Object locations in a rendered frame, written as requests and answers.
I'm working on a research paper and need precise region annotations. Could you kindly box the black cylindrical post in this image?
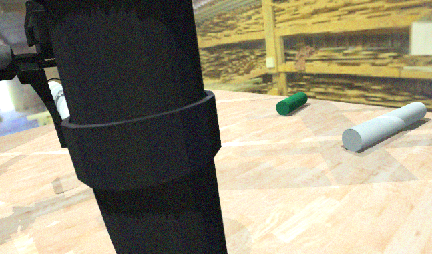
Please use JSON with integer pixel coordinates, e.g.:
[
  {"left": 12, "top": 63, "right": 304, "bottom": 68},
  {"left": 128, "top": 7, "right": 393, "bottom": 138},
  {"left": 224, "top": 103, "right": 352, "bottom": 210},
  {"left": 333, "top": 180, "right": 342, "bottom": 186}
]
[{"left": 33, "top": 0, "right": 228, "bottom": 254}]

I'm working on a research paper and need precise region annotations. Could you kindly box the black metal band clamp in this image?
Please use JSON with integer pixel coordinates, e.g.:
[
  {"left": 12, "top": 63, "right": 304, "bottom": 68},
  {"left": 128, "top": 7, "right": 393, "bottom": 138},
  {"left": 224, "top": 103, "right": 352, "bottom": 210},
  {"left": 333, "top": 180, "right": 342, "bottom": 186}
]
[{"left": 60, "top": 90, "right": 222, "bottom": 191}]

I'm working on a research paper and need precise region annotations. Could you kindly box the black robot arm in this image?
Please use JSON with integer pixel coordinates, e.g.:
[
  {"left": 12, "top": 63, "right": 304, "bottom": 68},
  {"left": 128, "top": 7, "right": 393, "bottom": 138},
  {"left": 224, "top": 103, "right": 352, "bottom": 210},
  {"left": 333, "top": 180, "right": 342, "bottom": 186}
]
[{"left": 24, "top": 0, "right": 51, "bottom": 47}]

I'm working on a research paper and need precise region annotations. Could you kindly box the green cylinder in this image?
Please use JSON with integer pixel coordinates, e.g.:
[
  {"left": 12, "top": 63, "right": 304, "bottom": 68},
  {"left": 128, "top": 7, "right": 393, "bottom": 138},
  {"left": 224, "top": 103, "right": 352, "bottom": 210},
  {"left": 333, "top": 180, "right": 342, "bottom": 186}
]
[{"left": 276, "top": 92, "right": 308, "bottom": 115}]

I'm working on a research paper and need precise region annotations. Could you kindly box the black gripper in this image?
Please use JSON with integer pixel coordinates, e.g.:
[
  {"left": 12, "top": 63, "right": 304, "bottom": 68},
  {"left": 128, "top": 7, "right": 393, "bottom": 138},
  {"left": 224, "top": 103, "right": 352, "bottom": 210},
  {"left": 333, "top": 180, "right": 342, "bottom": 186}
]
[{"left": 0, "top": 43, "right": 61, "bottom": 128}]

